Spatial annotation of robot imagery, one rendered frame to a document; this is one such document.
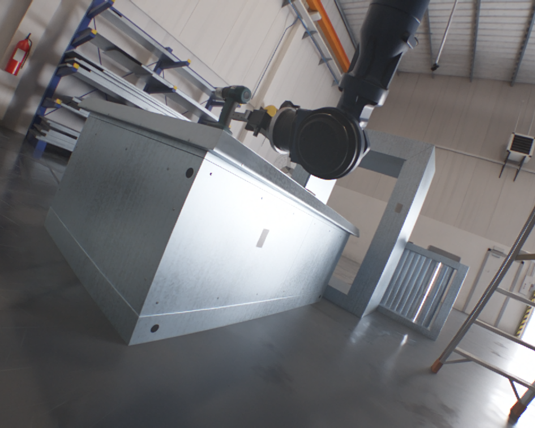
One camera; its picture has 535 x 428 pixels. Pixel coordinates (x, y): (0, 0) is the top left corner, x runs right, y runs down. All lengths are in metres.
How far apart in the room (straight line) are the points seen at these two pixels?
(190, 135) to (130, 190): 0.32
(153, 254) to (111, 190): 0.35
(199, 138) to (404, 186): 2.00
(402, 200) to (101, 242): 2.13
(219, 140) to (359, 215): 10.10
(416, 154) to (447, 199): 8.01
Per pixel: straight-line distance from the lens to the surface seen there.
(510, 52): 11.58
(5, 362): 0.79
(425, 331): 3.08
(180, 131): 0.80
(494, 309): 10.34
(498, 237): 10.46
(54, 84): 5.06
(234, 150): 0.73
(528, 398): 2.17
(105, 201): 1.09
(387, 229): 2.40
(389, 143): 2.64
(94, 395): 0.75
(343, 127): 0.64
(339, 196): 11.09
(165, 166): 0.85
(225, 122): 1.02
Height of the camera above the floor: 0.52
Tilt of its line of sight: level
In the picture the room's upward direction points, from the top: 24 degrees clockwise
